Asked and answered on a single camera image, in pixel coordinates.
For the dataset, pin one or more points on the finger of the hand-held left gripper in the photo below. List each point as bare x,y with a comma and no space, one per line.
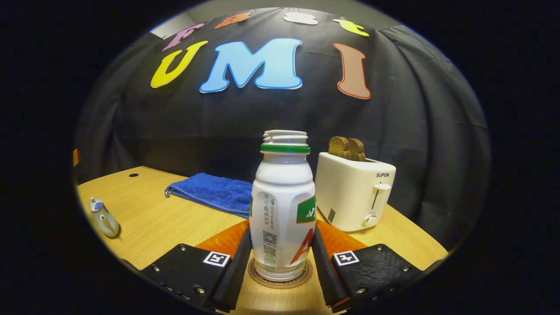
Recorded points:
376,271
192,271

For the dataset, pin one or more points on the round wooden coaster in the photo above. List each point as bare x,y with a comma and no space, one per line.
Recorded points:
280,284

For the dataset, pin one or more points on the white teacup with spout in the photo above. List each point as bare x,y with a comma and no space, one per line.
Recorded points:
109,225

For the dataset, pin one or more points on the white water bottle green label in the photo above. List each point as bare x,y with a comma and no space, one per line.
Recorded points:
280,205

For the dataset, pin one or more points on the white toaster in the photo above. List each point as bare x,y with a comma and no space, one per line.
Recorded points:
350,197

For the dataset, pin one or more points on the blue folded towel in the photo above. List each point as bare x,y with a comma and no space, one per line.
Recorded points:
214,192

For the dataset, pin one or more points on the brown bread slice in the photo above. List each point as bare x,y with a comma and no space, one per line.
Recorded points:
358,151
339,146

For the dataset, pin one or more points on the black backdrop cloth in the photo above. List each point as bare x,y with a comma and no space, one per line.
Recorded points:
393,131

